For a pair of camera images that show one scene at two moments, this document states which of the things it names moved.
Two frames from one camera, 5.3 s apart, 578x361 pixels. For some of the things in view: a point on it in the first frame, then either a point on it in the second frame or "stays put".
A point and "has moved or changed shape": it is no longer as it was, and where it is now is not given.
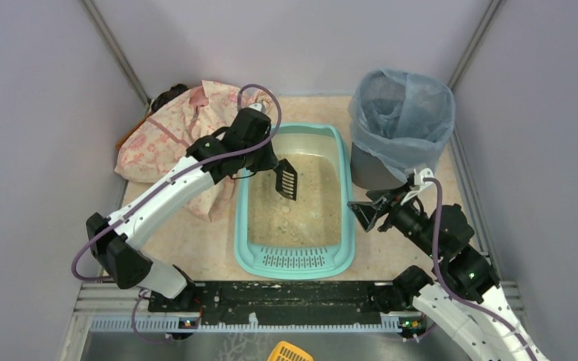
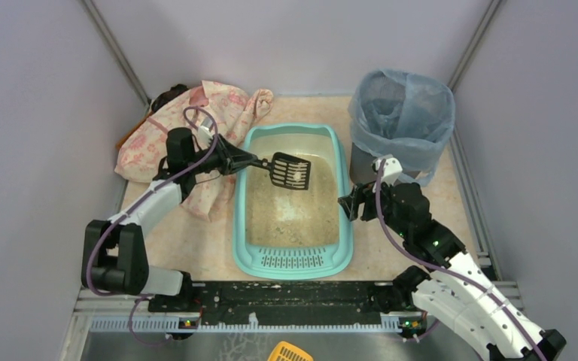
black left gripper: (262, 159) -> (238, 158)
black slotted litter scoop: (286, 179) has moved or changed shape
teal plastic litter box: (313, 237) stays put
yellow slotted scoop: (286, 351) stays put
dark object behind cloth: (174, 90) stays put
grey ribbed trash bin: (369, 171) stays put
